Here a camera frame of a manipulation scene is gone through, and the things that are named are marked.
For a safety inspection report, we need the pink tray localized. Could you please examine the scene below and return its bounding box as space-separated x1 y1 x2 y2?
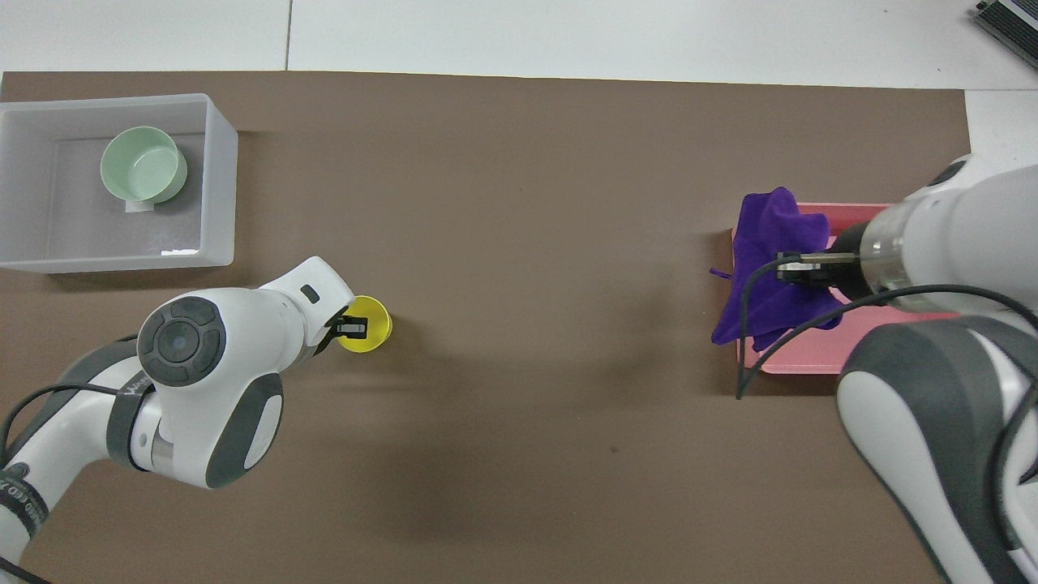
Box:
731 202 963 376

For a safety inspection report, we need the grey ribbed metal device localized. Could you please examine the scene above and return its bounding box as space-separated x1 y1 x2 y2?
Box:
973 0 1038 49

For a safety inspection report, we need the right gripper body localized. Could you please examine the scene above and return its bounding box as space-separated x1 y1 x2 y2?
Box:
799 224 872 302

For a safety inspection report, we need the translucent white storage box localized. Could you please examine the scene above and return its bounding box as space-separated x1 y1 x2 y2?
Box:
0 92 240 275

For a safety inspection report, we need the light green bowl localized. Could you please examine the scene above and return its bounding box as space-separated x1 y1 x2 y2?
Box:
100 126 189 205

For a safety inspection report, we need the black cable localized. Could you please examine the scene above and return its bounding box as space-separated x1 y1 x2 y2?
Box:
735 252 1038 552
0 383 124 455

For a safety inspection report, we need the purple cloth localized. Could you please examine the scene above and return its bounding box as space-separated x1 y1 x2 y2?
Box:
710 187 844 353

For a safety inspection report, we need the yellow cup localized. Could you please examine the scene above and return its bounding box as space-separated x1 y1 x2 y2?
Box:
335 295 393 355

